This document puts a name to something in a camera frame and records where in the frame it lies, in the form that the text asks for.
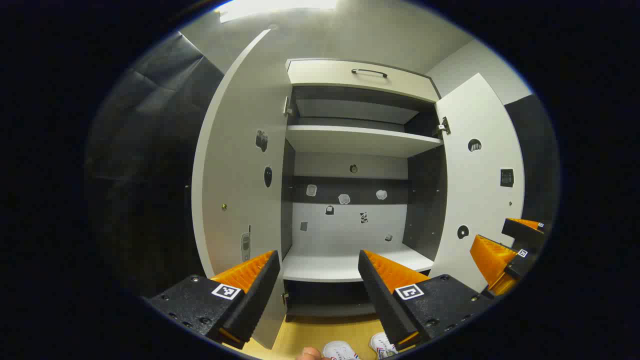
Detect grey white shoe cabinet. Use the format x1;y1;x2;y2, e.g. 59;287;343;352
281;57;448;321

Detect white cabinet drawer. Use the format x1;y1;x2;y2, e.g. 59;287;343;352
286;58;441;103

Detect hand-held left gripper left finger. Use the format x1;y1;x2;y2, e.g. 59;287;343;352
142;248;282;350

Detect white canvas shoe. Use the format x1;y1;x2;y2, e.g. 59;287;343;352
322;341;361;360
370;332;399;360

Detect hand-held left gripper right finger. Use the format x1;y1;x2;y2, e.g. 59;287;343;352
357;247;496;351

